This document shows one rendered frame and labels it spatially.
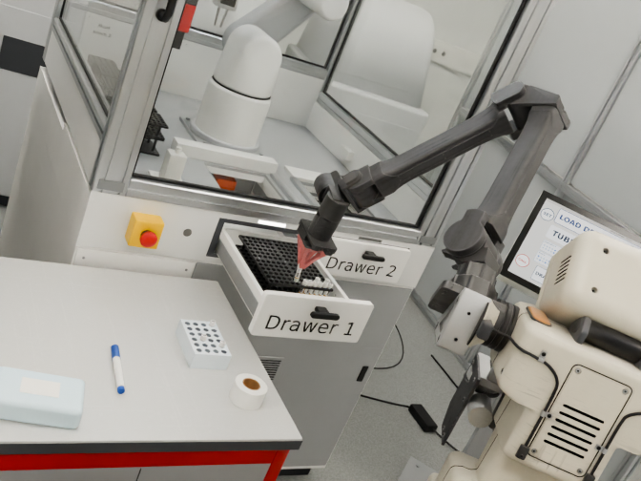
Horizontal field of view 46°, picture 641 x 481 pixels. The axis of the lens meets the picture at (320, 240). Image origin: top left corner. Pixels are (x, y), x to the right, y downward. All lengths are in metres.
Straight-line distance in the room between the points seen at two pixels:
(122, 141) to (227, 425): 0.67
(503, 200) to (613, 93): 2.09
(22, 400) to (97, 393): 0.17
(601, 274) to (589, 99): 2.37
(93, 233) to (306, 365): 0.81
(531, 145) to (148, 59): 0.81
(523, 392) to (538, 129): 0.54
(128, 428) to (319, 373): 1.03
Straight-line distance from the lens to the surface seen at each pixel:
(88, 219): 1.81
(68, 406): 1.37
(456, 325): 1.28
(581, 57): 3.72
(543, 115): 1.57
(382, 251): 2.14
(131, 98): 1.71
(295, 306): 1.68
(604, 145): 3.46
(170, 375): 1.57
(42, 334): 1.59
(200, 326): 1.68
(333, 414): 2.50
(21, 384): 1.39
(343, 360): 2.35
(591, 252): 1.29
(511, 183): 1.46
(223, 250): 1.89
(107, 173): 1.77
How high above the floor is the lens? 1.67
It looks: 22 degrees down
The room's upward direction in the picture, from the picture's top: 23 degrees clockwise
